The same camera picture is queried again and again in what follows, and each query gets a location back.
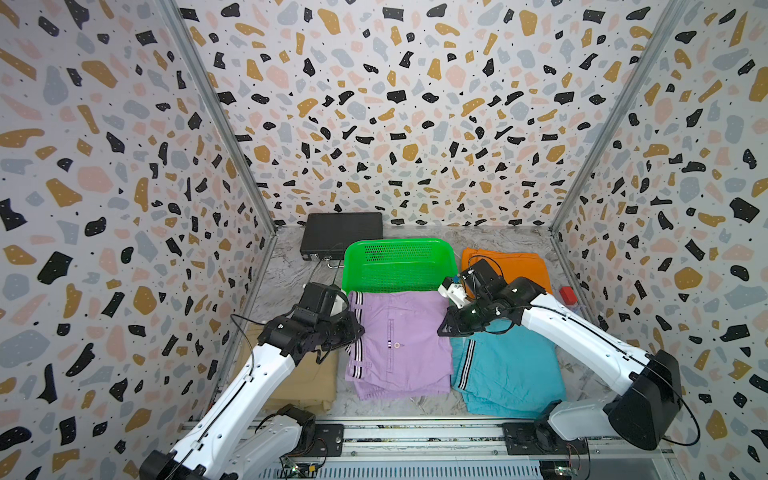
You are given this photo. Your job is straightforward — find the right aluminium corner post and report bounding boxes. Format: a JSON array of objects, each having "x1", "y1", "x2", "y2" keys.
[{"x1": 548, "y1": 0, "x2": 691, "y2": 235}]

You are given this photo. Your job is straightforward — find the beige pants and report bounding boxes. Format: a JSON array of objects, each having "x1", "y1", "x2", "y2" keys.
[{"x1": 260, "y1": 351, "x2": 339, "y2": 416}]

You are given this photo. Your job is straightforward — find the black hard case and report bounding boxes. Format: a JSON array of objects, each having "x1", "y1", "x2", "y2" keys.
[{"x1": 299, "y1": 212, "x2": 383, "y2": 261}]

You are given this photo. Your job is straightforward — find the aluminium corner post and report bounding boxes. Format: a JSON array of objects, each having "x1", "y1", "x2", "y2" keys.
[
  {"x1": 548, "y1": 0, "x2": 691, "y2": 235},
  {"x1": 152, "y1": 0, "x2": 278, "y2": 235}
]

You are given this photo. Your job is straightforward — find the purple pants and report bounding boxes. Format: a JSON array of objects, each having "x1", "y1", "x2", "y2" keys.
[{"x1": 345, "y1": 291, "x2": 453, "y2": 400}]

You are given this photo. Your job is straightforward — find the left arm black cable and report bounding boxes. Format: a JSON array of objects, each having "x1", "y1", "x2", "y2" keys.
[{"x1": 230, "y1": 313, "x2": 265, "y2": 385}]

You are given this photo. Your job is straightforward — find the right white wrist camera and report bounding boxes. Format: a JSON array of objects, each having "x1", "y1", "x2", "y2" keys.
[{"x1": 438, "y1": 276, "x2": 470, "y2": 308}]

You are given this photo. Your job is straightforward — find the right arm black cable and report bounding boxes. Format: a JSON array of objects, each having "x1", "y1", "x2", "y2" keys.
[{"x1": 467, "y1": 254, "x2": 702, "y2": 448}]

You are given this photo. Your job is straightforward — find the teal pants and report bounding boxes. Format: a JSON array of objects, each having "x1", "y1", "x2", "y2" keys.
[{"x1": 450, "y1": 319, "x2": 566, "y2": 419}]

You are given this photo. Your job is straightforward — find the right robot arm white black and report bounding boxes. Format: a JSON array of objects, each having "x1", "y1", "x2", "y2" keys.
[{"x1": 437, "y1": 260, "x2": 686, "y2": 452}]

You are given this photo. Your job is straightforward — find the green plastic basket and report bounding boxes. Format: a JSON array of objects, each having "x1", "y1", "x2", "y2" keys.
[{"x1": 342, "y1": 238, "x2": 458, "y2": 293}]

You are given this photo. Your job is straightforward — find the orange pants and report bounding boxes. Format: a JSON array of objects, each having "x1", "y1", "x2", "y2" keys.
[{"x1": 460, "y1": 248, "x2": 552, "y2": 300}]

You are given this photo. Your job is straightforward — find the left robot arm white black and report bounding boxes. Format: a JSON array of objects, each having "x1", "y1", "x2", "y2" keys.
[{"x1": 139, "y1": 282, "x2": 364, "y2": 479}]

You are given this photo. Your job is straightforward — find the red cap small bottle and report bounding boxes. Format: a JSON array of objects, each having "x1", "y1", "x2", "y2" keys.
[{"x1": 559, "y1": 286, "x2": 582, "y2": 314}]

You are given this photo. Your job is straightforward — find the left aluminium corner post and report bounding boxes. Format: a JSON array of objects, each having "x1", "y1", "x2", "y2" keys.
[{"x1": 152, "y1": 0, "x2": 278, "y2": 235}]

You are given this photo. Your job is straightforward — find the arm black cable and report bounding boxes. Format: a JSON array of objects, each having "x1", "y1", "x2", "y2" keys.
[
  {"x1": 230, "y1": 313, "x2": 265, "y2": 385},
  {"x1": 467, "y1": 254, "x2": 702, "y2": 448}
]

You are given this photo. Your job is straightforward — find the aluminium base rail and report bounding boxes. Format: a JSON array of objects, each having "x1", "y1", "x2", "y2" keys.
[{"x1": 249, "y1": 417, "x2": 685, "y2": 479}]

